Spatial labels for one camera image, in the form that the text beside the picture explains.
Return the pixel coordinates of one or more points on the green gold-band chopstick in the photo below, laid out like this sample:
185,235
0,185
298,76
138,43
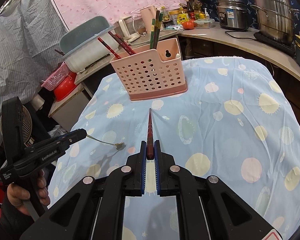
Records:
158,28
152,33

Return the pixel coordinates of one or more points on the clear food container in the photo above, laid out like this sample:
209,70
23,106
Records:
204,23

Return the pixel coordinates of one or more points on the small pump bottle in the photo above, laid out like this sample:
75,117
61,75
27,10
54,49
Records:
206,15

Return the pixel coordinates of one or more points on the white kitchen appliance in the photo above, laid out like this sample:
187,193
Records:
125,27

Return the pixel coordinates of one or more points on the red chopstick with black band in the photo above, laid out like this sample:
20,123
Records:
107,47
122,43

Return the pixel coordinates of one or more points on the pink dotted curtain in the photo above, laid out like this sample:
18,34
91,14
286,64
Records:
102,0

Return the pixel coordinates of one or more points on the person's left forearm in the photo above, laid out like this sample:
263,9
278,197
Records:
7,222

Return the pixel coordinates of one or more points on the brown gold-band chopstick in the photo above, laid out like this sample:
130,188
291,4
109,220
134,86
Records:
156,15

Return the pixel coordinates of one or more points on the small pink mesh basket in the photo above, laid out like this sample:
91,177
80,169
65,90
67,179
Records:
56,78

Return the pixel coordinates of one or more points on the dark sauce bottle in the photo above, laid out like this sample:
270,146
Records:
190,11

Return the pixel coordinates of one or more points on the grey striped cloth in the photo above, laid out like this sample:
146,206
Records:
22,55

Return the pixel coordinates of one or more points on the steel rice cooker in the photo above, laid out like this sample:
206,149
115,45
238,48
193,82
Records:
231,15

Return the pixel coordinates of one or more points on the cooking oil bottle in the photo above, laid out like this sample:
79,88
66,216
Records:
198,8

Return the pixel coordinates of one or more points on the white plastic basin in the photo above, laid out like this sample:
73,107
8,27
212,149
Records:
85,57

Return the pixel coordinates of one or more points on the white roll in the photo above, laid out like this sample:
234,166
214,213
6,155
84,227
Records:
37,103

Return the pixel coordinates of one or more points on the dark maroon twisted chopstick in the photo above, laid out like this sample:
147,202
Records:
150,140

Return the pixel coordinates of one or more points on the electric fan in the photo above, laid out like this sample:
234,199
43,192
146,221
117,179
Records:
27,127

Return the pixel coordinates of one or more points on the gold flower spoon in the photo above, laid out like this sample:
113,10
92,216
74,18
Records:
119,145

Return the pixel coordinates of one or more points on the pink kettle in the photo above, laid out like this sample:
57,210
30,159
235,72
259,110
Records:
146,20

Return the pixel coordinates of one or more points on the black induction cooker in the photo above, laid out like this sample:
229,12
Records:
285,48

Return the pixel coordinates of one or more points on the white tub with teal lid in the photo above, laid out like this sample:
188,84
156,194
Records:
82,32

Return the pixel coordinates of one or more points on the red tomato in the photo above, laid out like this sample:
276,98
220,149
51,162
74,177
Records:
188,25

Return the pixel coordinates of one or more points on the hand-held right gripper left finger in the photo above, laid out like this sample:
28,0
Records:
143,170

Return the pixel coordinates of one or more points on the red plastic bowl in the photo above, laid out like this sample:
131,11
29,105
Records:
63,92

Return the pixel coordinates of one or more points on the pink perforated utensil basket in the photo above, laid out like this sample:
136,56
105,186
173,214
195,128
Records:
150,80

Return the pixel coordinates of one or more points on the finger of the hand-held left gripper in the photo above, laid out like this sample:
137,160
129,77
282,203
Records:
65,145
78,133

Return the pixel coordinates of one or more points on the steel steamer pot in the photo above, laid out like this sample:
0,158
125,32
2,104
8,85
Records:
272,15

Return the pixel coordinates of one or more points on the person's left hand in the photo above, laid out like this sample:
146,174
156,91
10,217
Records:
17,197

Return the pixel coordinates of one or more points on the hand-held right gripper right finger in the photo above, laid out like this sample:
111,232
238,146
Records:
157,170

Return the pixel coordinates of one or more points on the blue printed tablecloth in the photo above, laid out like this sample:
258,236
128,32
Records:
215,130

